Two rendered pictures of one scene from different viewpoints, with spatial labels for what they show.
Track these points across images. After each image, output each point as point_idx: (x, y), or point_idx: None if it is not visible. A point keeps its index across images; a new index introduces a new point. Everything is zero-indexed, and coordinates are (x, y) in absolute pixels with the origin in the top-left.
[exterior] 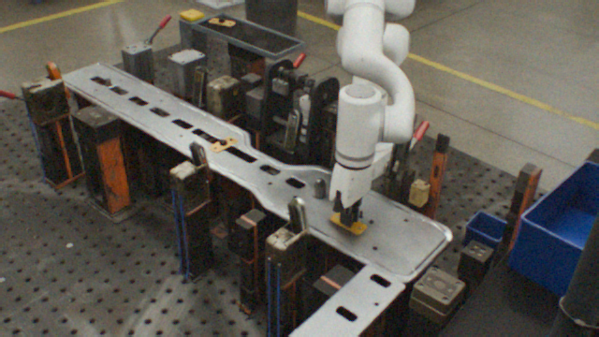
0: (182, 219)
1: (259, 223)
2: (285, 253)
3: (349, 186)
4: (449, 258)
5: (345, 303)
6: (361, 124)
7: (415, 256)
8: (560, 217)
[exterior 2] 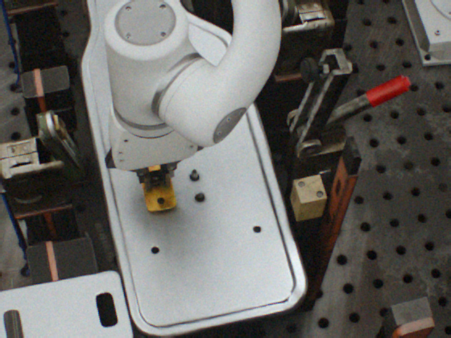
0: (4, 15)
1: (53, 95)
2: (10, 182)
3: (119, 148)
4: (412, 282)
5: (26, 311)
6: (123, 80)
7: (197, 303)
8: None
